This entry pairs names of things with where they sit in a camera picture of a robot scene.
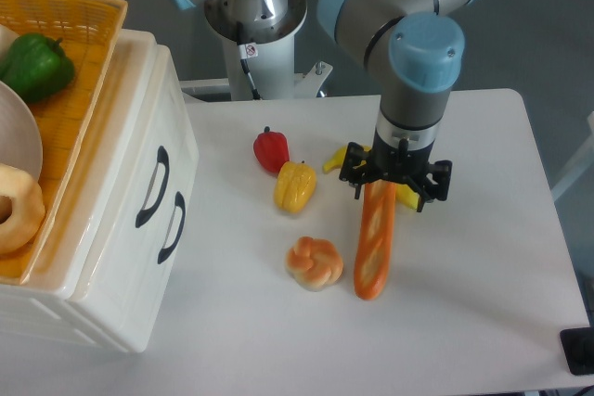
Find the black device at edge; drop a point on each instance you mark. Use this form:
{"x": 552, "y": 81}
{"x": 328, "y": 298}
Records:
{"x": 577, "y": 345}

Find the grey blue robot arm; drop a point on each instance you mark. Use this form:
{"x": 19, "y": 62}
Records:
{"x": 412, "y": 48}

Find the orange baguette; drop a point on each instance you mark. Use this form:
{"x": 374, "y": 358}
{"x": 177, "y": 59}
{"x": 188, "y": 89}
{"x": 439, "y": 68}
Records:
{"x": 373, "y": 256}

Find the white object in basket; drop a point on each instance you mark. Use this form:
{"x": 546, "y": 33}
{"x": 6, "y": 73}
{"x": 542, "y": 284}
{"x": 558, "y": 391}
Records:
{"x": 7, "y": 39}

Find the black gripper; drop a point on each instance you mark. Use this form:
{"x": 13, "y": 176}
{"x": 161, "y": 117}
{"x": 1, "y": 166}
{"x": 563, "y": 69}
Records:
{"x": 399, "y": 164}

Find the yellow banana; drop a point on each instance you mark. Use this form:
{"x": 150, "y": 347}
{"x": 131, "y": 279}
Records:
{"x": 404, "y": 194}

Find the beige donut bread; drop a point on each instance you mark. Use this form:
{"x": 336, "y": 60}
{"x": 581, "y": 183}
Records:
{"x": 27, "y": 208}

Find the white plastic drawer cabinet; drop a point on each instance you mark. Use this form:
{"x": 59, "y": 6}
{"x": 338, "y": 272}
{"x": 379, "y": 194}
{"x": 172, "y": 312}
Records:
{"x": 42, "y": 307}

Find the red bell pepper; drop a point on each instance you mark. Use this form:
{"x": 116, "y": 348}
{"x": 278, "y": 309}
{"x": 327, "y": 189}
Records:
{"x": 271, "y": 150}

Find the white plate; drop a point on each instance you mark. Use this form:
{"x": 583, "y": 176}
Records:
{"x": 21, "y": 143}

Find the yellow woven basket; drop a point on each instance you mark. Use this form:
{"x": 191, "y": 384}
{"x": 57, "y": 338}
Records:
{"x": 88, "y": 30}

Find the green bell pepper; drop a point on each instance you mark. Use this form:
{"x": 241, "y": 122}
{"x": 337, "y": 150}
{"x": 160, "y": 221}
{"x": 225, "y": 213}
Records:
{"x": 36, "y": 67}

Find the yellow bell pepper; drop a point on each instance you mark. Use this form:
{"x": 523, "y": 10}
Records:
{"x": 295, "y": 185}

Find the knotted bread roll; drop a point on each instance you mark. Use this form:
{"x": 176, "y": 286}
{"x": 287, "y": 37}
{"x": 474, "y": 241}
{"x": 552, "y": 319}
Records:
{"x": 314, "y": 263}

